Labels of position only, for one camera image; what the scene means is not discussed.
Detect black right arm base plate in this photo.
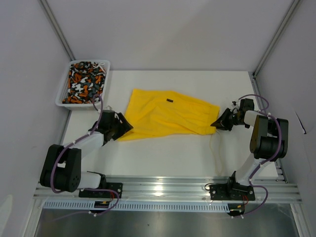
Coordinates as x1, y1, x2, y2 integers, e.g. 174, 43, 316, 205
209, 184, 255, 201

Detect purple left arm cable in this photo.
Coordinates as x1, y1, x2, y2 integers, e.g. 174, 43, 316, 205
50, 93, 120, 220

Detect white slotted cable duct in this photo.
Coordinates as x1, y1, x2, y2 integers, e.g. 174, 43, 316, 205
43, 200, 230, 213

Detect aluminium corner post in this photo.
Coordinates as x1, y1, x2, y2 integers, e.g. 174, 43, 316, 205
252, 0, 303, 79
38, 0, 75, 61

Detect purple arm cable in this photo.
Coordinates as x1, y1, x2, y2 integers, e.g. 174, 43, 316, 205
231, 93, 282, 219
50, 93, 120, 220

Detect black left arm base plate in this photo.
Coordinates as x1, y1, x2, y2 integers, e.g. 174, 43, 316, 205
79, 182, 123, 199

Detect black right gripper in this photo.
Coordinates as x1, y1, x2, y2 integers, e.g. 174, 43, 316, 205
211, 108, 244, 131

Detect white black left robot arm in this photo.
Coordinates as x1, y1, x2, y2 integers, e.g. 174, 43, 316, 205
39, 110, 133, 198

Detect camouflage patterned shorts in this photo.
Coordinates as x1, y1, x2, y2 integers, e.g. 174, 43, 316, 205
62, 61, 107, 105

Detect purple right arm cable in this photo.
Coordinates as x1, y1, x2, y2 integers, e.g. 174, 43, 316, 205
231, 93, 282, 219

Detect aluminium corner post right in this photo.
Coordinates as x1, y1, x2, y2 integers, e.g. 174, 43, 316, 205
252, 0, 303, 79

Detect aluminium corner post left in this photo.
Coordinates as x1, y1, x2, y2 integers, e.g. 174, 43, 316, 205
38, 0, 75, 61

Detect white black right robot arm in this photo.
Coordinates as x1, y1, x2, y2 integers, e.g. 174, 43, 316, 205
205, 97, 288, 201

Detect cream shorts drawstring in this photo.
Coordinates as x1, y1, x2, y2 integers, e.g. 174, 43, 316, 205
209, 130, 224, 176

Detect white plastic basket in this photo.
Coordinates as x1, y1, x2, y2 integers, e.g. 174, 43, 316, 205
55, 59, 111, 111

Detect yellow shorts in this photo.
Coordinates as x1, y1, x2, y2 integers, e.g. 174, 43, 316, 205
118, 89, 220, 141

